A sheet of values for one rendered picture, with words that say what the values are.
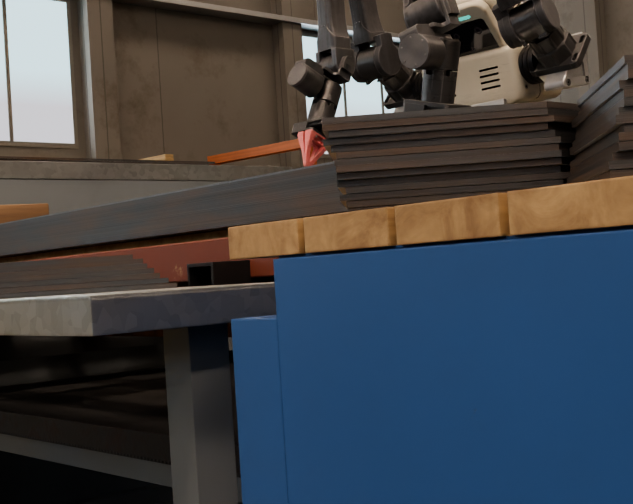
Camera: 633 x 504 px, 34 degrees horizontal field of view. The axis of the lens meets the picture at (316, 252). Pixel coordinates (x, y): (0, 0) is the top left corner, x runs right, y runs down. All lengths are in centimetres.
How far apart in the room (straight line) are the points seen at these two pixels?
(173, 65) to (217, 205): 1069
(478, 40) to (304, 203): 131
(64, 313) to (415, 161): 32
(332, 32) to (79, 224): 104
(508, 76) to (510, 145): 166
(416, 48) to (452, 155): 108
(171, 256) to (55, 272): 18
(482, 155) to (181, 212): 68
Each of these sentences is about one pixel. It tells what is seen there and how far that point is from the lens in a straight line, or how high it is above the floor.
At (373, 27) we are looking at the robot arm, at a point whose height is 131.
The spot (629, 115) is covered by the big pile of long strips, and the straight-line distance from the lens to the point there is 51.
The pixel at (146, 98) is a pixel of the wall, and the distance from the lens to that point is 1159.
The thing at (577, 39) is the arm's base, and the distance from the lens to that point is 227.
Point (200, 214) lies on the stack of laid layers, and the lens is 123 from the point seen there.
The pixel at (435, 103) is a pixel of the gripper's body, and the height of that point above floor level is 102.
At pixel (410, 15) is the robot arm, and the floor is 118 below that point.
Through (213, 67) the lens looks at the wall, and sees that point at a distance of 1221.
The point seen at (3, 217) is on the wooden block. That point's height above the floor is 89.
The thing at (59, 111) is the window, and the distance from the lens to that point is 1099.
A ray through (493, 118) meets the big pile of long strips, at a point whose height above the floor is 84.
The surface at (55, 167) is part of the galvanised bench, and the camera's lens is 248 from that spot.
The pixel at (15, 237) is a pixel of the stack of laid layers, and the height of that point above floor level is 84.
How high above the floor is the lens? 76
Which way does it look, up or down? 1 degrees up
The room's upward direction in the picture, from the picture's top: 4 degrees counter-clockwise
